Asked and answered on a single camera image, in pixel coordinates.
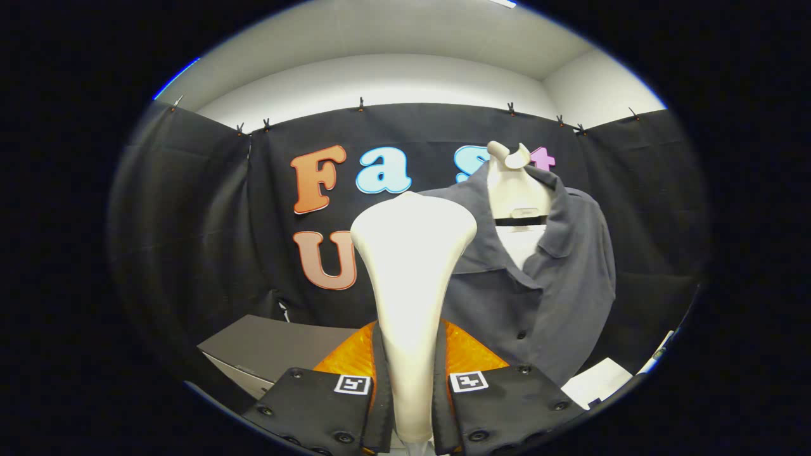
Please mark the white paper sheet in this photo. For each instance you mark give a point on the white paper sheet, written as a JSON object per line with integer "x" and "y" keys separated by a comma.
{"x": 599, "y": 383}

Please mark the black backdrop cloth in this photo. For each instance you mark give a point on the black backdrop cloth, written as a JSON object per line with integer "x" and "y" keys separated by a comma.
{"x": 190, "y": 240}

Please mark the cream plastic clothes hanger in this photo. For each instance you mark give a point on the cream plastic clothes hanger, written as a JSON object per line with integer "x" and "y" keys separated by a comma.
{"x": 514, "y": 190}

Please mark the cream garment steamer head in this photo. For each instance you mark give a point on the cream garment steamer head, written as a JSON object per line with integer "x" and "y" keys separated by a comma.
{"x": 412, "y": 266}

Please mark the white garment support board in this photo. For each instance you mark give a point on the white garment support board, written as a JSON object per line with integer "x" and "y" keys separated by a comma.
{"x": 523, "y": 244}

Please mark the grey cabinet with dark top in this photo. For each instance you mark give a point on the grey cabinet with dark top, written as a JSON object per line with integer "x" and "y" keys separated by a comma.
{"x": 272, "y": 345}

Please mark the wide ceiling light panel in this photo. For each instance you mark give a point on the wide ceiling light panel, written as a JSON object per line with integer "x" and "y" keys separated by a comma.
{"x": 502, "y": 2}

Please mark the row of small black clips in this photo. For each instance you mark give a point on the row of small black clips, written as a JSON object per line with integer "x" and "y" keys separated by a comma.
{"x": 510, "y": 109}

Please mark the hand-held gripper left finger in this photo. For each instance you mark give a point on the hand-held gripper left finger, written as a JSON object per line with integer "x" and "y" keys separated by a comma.
{"x": 380, "y": 418}

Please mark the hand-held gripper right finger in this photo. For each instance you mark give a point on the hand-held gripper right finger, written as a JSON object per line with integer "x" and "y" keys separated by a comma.
{"x": 443, "y": 418}

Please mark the dark grey collared shirt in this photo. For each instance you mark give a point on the dark grey collared shirt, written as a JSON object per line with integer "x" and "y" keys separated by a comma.
{"x": 557, "y": 304}

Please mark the white side shelf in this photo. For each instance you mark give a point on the white side shelf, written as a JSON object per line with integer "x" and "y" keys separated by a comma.
{"x": 654, "y": 360}

